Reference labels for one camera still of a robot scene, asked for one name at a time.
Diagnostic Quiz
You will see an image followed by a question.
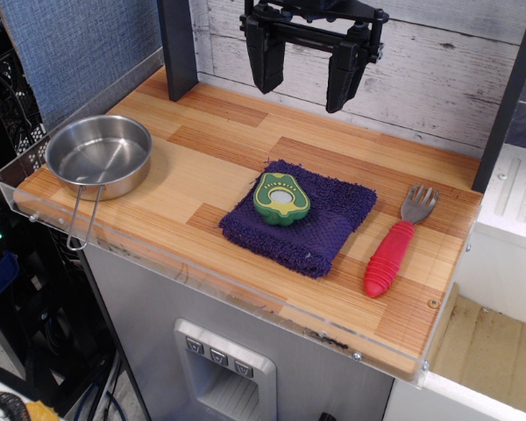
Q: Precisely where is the silver toy fridge cabinet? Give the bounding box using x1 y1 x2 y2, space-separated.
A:
84 246 393 420

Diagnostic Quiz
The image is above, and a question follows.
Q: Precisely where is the dark right shelf post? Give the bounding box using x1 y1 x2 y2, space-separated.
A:
472 29 526 193

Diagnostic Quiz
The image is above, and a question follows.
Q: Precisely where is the green toy pepper half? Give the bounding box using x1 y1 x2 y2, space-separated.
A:
252 172 310 226

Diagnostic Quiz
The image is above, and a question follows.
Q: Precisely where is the dark left shelf post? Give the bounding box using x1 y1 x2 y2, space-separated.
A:
157 0 198 102

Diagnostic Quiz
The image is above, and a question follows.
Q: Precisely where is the dark shelf post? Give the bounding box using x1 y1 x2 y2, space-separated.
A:
472 29 526 193
157 0 198 102

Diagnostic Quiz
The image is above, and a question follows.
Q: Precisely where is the steel bowl with wire handle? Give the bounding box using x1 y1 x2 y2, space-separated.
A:
46 115 153 251

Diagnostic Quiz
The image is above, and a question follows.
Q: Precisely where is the white toy sink unit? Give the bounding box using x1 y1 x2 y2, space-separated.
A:
385 145 526 420

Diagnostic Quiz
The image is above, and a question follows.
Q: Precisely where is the purple folded towel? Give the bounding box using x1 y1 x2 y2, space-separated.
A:
219 160 377 278

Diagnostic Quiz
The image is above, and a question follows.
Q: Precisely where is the red handled metal fork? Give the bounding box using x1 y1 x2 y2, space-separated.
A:
364 184 439 298

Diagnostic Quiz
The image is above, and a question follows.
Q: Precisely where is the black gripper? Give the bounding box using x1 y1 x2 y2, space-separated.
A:
240 1 389 113

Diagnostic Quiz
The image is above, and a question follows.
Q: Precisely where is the clear acrylic edge guard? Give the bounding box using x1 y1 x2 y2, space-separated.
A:
0 70 481 384

